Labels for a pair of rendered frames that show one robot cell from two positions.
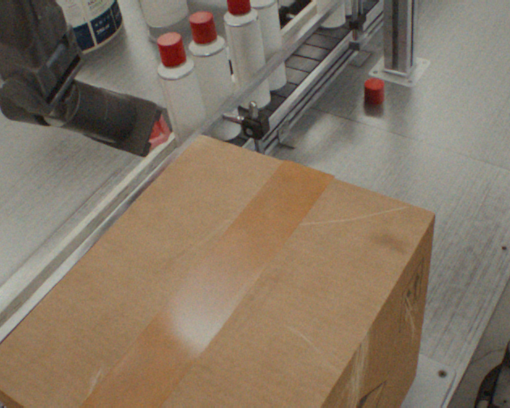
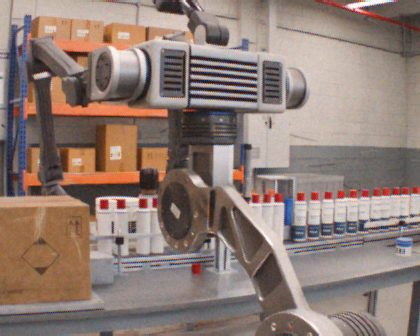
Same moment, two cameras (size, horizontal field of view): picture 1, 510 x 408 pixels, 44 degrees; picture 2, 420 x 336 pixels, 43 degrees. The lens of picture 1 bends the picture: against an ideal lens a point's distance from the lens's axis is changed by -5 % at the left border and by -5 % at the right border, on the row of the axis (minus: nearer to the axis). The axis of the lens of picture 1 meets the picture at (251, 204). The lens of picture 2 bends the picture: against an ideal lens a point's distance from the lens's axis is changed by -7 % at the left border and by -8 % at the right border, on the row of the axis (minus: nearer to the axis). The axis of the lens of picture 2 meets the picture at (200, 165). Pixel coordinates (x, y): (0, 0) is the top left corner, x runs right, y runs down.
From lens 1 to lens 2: 1.37 m
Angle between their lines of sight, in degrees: 47
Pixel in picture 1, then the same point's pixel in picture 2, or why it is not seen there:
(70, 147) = not seen: hidden behind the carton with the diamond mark
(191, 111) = (102, 229)
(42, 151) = not seen: hidden behind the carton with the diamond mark
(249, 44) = (141, 221)
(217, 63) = (120, 217)
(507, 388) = not seen: outside the picture
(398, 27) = (217, 244)
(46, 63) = (49, 170)
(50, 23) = (52, 157)
